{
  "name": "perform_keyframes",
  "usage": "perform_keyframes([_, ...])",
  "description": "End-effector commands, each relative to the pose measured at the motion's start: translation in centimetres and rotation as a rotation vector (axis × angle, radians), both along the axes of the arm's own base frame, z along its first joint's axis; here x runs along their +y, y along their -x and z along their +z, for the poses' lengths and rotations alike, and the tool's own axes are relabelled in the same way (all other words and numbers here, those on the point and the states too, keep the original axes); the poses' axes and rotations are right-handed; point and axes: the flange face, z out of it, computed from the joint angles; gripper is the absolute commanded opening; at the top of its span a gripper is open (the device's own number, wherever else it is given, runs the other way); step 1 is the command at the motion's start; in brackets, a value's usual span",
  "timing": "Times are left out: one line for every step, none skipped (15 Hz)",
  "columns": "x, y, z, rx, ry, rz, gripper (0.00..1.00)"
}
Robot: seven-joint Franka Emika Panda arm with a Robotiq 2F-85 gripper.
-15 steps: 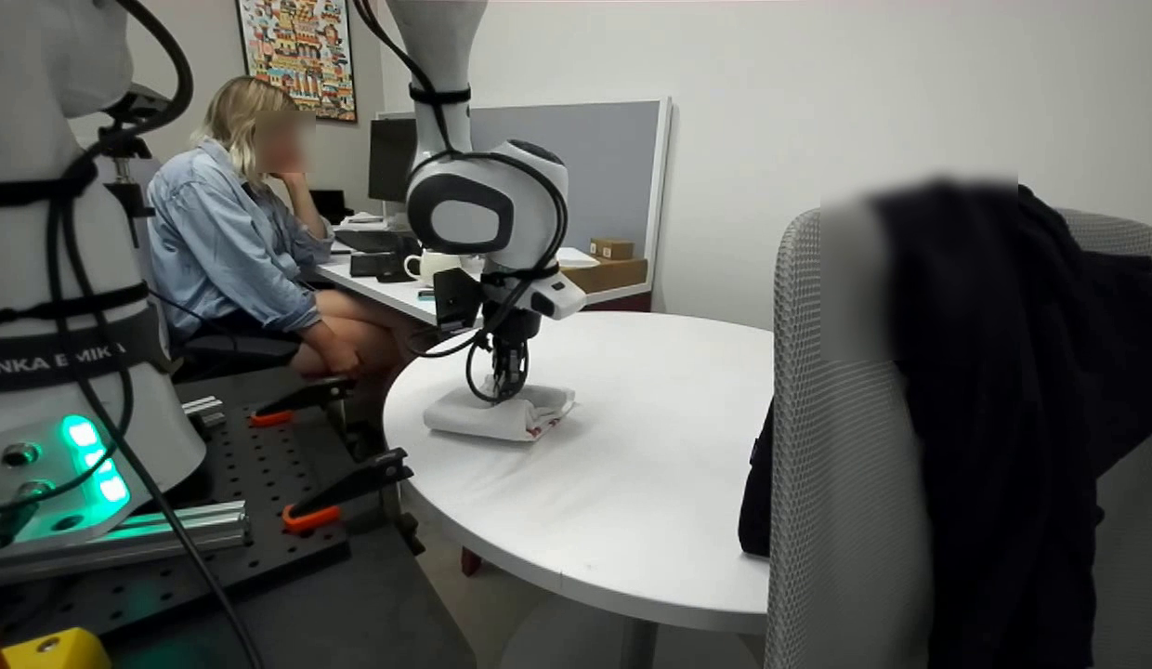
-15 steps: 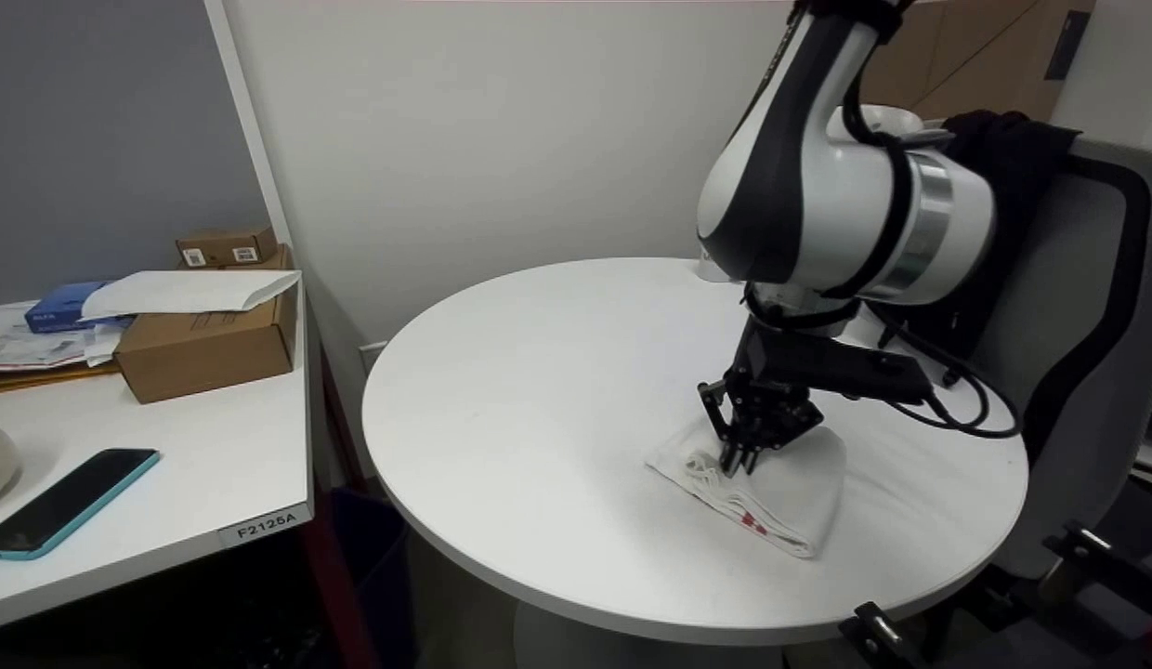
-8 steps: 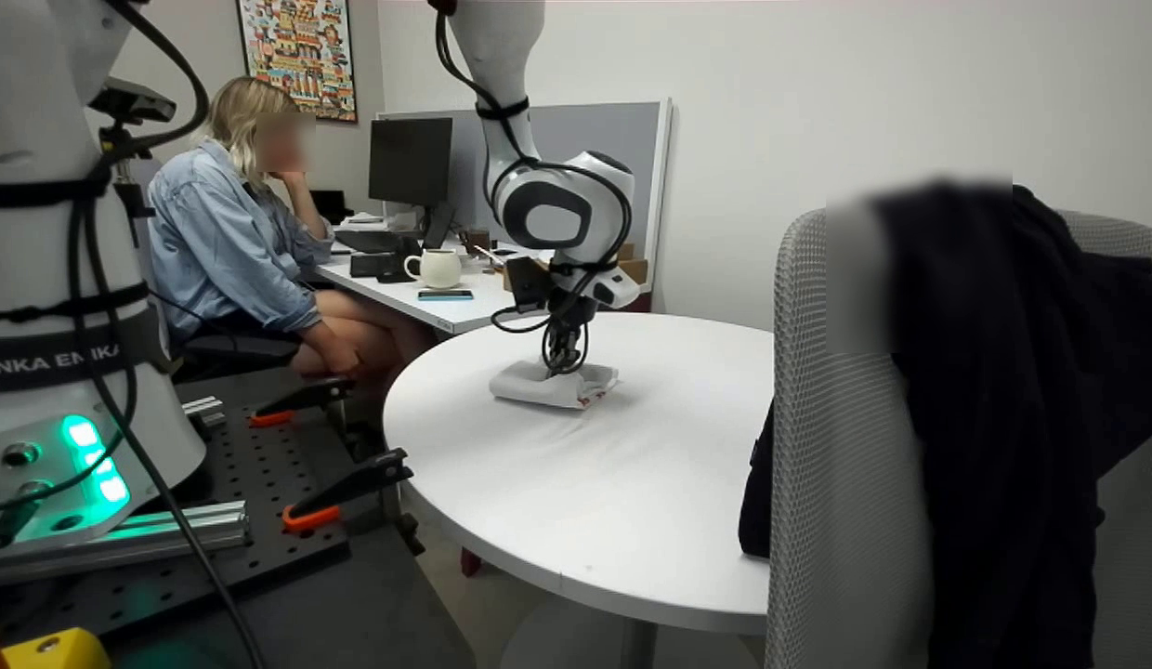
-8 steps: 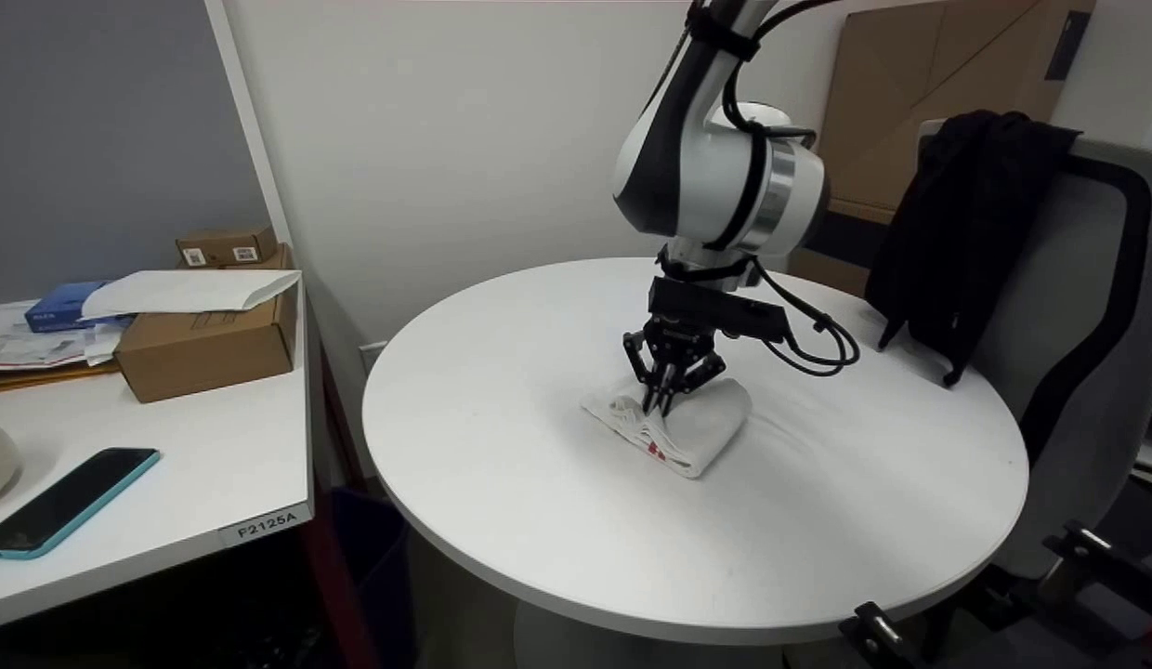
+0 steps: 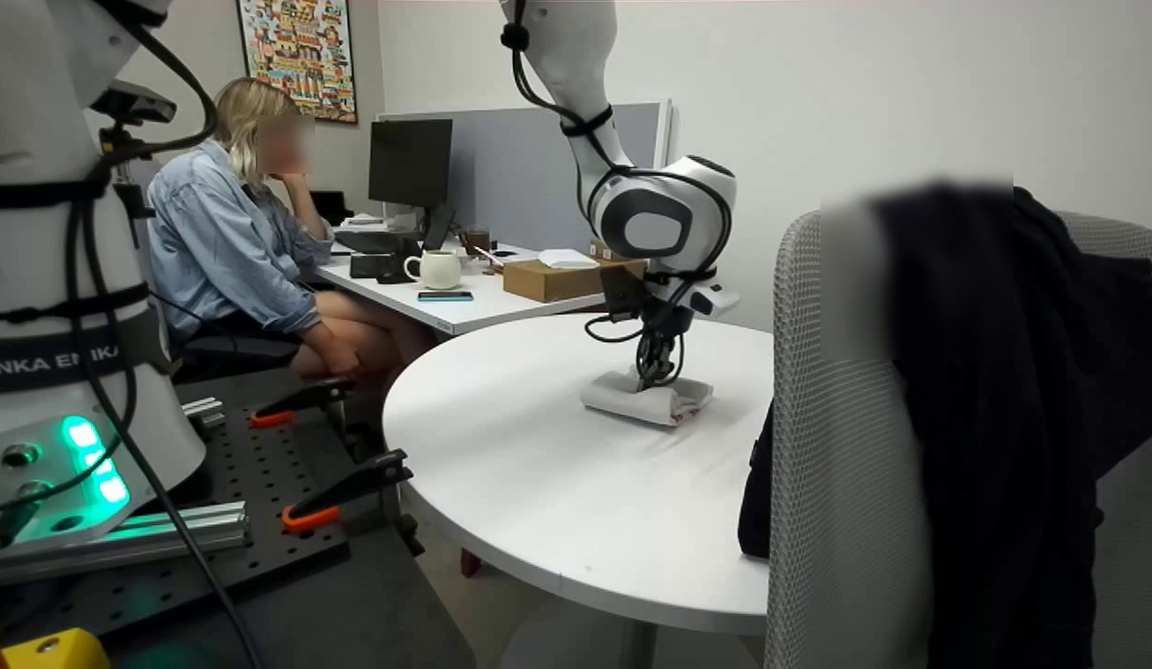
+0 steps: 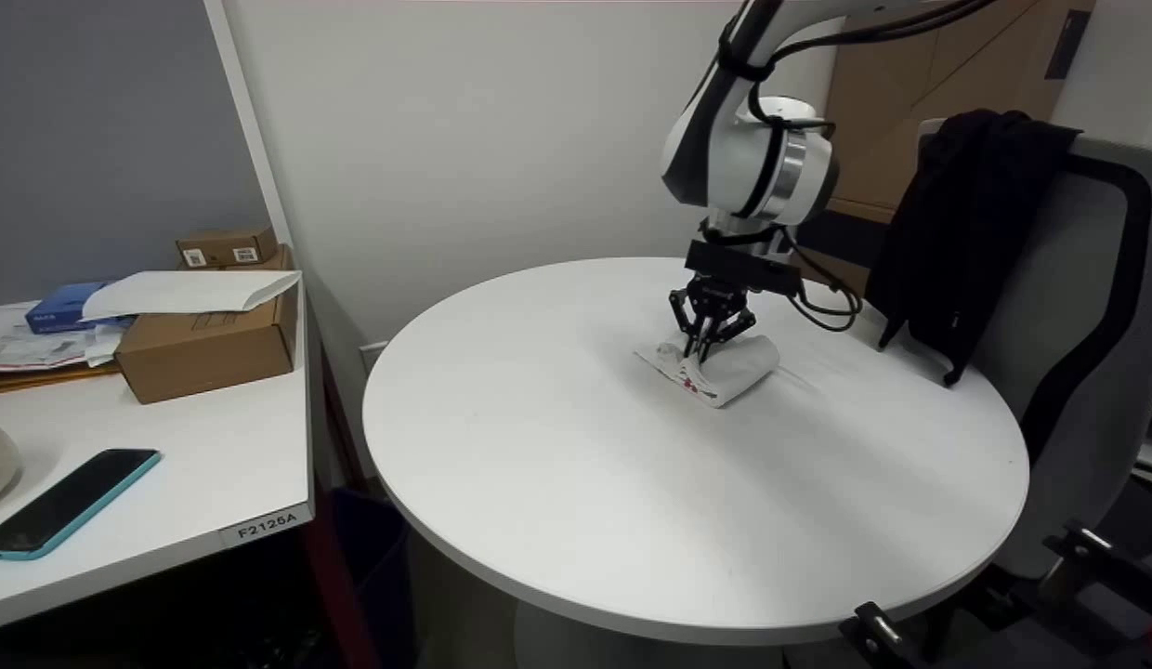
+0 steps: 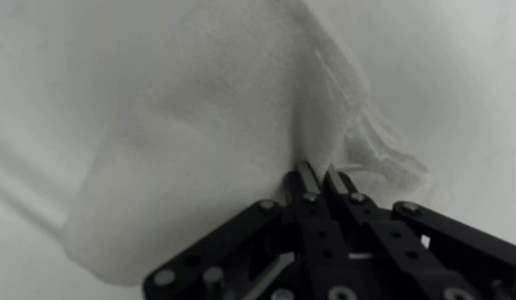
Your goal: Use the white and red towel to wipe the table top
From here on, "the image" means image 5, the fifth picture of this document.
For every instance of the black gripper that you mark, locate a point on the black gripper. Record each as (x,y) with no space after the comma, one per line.
(666,330)

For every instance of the white and red towel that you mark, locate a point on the white and red towel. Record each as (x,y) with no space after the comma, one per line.
(644,404)

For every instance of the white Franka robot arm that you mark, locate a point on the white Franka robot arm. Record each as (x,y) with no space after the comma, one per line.
(656,226)

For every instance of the brown cardboard box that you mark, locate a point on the brown cardboard box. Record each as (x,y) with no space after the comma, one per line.
(550,282)

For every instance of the white paper envelope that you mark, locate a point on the white paper envelope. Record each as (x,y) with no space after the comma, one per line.
(563,257)

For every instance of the grey office chair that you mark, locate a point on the grey office chair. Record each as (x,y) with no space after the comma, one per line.
(836,432)

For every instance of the white office desk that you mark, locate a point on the white office desk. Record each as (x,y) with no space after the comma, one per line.
(465,309)

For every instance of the phone with teal case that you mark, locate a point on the phone with teal case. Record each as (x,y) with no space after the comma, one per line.
(444,297)

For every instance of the grey partition panel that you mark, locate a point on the grey partition panel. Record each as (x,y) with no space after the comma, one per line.
(513,174)

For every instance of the cream teapot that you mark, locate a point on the cream teapot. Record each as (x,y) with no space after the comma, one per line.
(435,268)

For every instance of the black desk device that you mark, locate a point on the black desk device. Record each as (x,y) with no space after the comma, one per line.
(377,255)

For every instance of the black computer monitor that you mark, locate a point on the black computer monitor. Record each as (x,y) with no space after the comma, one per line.
(410,163)

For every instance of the black jacket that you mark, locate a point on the black jacket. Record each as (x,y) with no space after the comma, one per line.
(1009,397)

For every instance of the black office chair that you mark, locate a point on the black office chair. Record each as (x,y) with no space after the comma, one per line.
(236,352)

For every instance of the person in blue shirt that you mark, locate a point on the person in blue shirt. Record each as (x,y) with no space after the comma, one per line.
(216,246)

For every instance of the colourful framed picture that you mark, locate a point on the colourful framed picture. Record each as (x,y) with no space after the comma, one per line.
(300,58)

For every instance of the yellow block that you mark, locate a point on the yellow block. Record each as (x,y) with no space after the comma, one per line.
(57,651)

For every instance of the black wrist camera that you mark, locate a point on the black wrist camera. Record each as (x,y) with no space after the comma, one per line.
(622,287)

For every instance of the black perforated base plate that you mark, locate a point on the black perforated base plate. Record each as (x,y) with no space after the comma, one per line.
(262,495)

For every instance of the aluminium rail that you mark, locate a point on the aluminium rail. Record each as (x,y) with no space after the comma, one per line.
(169,528)

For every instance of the black camera on stand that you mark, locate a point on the black camera on stand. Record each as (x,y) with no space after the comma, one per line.
(134,107)

